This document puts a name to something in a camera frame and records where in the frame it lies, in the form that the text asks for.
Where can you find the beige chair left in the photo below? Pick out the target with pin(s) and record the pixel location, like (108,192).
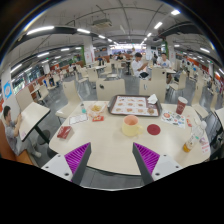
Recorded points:
(73,100)

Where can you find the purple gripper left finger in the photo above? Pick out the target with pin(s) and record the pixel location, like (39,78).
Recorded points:
(77,160)

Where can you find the red small box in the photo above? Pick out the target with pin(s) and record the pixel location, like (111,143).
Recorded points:
(65,132)

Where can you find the crumpled white napkin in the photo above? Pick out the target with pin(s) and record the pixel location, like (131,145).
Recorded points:
(152,99)

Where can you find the left side table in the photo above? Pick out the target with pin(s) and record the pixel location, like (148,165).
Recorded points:
(32,115)

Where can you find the beige chair centre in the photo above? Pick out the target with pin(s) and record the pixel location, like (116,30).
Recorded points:
(107,89)

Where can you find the small clear bottle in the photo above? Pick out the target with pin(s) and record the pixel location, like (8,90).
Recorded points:
(83,108)

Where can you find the white paper leaflet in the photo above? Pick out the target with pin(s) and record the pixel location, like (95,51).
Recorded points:
(77,119)

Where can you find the plastic bottle orange drink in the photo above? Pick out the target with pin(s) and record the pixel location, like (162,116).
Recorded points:
(196,135)

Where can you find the red paper cup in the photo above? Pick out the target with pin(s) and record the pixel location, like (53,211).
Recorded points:
(182,102)

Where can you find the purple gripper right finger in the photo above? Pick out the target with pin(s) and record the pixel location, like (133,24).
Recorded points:
(146,160)

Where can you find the seated man white shirt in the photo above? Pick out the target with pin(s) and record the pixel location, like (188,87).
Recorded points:
(138,67)

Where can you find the beige chair right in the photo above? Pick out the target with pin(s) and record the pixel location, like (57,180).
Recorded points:
(157,87)

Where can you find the colourful sticker sheet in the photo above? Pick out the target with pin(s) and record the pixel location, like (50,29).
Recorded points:
(173,118)

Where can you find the beige chair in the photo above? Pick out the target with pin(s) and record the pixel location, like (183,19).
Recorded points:
(73,100)
(107,89)
(157,87)

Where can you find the dark food tray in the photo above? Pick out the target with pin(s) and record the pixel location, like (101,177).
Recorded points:
(134,105)

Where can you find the seated person far left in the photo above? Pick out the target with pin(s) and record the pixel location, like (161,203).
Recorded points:
(13,137)

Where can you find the seated man facing camera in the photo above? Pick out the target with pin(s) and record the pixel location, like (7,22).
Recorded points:
(164,62)

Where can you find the yellow mug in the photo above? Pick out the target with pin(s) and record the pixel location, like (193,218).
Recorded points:
(131,126)

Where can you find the red ketchup packet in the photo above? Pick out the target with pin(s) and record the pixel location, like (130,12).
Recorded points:
(98,118)

